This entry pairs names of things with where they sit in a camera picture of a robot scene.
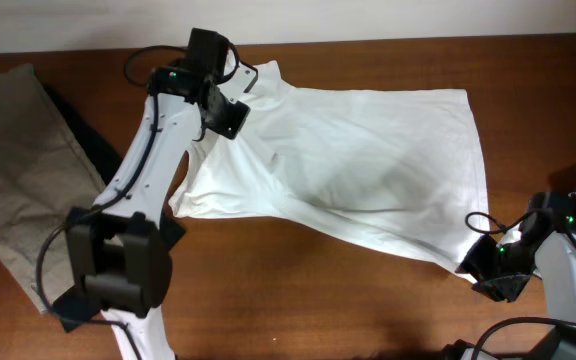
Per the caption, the black garment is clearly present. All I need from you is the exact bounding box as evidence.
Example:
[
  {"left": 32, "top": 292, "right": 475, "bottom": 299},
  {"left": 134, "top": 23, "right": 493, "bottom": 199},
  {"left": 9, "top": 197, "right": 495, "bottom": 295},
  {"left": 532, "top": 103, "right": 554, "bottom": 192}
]
[{"left": 43, "top": 84, "right": 186, "bottom": 333}]

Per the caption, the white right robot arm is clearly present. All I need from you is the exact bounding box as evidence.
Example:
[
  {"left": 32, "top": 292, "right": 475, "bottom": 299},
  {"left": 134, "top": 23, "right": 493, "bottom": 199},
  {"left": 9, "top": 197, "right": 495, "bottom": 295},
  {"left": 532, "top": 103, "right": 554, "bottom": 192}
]
[{"left": 440, "top": 192, "right": 576, "bottom": 360}]

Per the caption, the khaki beige garment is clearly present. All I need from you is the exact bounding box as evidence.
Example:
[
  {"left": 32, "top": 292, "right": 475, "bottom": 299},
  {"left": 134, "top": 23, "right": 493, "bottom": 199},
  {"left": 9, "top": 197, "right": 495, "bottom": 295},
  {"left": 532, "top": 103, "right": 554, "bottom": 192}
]
[{"left": 0, "top": 64, "right": 105, "bottom": 312}]

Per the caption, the white t-shirt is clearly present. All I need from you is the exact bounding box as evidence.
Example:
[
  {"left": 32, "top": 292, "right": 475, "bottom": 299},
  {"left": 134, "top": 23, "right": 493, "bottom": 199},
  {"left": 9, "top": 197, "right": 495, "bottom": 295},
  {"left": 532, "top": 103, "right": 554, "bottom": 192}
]
[{"left": 169, "top": 61, "right": 488, "bottom": 272}]

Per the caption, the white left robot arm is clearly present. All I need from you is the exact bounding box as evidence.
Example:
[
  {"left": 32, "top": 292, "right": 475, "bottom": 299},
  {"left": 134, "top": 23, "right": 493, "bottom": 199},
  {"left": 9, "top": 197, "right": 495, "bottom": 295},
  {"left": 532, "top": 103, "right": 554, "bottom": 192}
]
[{"left": 39, "top": 28, "right": 258, "bottom": 359}]

